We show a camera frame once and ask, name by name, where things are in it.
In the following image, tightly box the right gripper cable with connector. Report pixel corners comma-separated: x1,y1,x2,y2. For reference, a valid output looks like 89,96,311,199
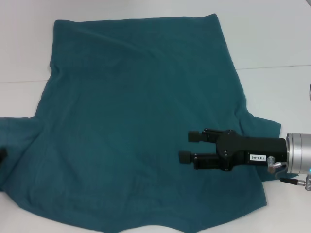
266,156,311,193

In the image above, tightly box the teal blue t-shirt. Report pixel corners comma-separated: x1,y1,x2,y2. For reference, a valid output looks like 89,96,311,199
0,13,282,233

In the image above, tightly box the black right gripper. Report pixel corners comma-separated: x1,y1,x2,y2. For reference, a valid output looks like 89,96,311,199
178,128,288,173

